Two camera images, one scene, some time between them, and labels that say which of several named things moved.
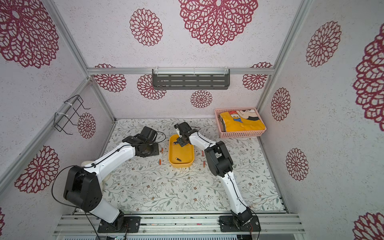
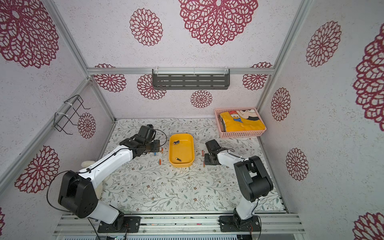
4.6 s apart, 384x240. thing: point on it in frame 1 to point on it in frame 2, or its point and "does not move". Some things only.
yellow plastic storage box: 186,153 does not move
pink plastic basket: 241,121 does not move
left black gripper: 155,152 does not move
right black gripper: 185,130 to 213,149
